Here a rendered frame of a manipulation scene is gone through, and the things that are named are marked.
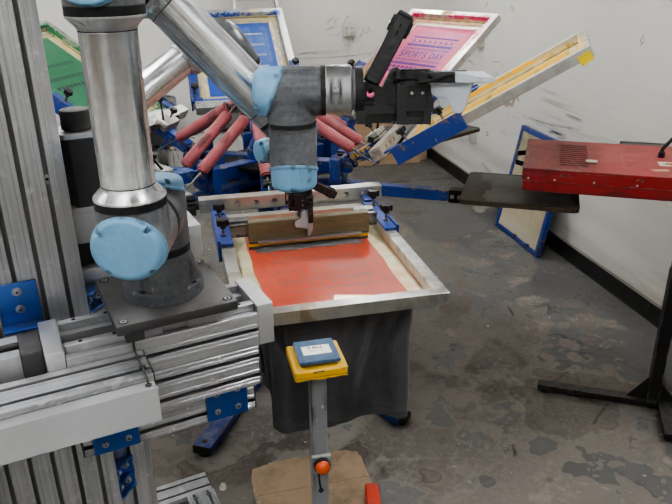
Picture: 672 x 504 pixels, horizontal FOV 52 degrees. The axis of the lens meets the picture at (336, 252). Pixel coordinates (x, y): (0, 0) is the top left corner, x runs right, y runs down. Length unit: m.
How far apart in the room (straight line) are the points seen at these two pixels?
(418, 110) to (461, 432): 2.15
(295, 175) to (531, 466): 2.07
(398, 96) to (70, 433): 0.76
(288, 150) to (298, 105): 0.07
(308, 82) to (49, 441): 0.71
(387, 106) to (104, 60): 0.42
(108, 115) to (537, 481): 2.23
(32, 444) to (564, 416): 2.42
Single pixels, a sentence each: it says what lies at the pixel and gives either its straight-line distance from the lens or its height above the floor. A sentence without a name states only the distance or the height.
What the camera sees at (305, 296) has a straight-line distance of 1.99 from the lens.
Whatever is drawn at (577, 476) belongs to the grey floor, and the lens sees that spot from 2.95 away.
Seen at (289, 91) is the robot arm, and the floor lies 1.66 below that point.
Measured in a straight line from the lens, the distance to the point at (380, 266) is 2.17.
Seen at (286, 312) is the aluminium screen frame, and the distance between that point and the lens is 1.83.
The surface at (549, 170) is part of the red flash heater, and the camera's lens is 2.71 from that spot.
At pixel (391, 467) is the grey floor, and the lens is 2.86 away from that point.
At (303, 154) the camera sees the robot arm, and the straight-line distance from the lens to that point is 1.08.
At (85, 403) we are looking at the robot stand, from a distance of 1.25.
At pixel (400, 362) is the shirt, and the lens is 2.12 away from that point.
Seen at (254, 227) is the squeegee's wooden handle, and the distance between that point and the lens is 2.28.
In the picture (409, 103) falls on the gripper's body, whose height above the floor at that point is 1.64.
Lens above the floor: 1.85
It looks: 23 degrees down
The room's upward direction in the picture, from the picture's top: 1 degrees counter-clockwise
